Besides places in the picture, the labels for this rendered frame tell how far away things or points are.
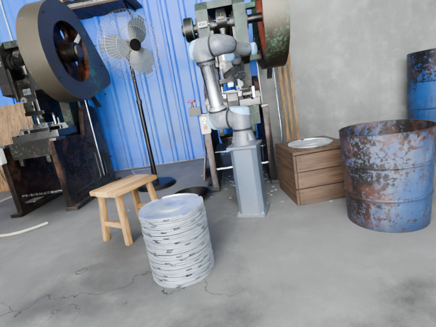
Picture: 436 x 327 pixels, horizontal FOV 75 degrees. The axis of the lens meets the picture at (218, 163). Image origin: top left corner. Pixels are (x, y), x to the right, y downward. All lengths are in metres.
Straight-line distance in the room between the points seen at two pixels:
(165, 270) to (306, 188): 1.03
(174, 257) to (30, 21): 2.07
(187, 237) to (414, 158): 1.04
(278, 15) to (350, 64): 1.91
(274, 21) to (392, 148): 1.23
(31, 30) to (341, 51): 3.17
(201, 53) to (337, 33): 2.53
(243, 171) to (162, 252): 0.74
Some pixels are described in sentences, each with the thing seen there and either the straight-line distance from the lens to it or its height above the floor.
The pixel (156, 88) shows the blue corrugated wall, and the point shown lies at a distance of 3.79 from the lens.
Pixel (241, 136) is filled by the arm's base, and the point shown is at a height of 0.51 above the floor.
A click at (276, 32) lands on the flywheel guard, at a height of 1.13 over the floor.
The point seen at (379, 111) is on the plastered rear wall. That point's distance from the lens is 4.14.
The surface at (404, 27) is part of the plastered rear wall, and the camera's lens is 4.28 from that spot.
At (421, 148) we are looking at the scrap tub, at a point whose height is 0.39.
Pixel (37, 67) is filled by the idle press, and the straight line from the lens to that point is 2.64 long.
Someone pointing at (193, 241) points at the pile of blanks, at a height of 0.19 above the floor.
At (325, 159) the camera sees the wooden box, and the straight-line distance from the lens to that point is 1.88.
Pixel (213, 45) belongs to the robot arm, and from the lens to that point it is 1.65.
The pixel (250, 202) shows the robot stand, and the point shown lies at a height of 0.10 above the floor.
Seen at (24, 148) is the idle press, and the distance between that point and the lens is 2.98.
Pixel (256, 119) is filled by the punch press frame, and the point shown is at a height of 0.54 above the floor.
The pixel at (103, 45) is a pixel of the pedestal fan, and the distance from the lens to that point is 2.70.
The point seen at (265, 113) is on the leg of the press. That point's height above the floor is 0.57.
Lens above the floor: 0.75
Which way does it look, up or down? 13 degrees down
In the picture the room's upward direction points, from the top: 9 degrees counter-clockwise
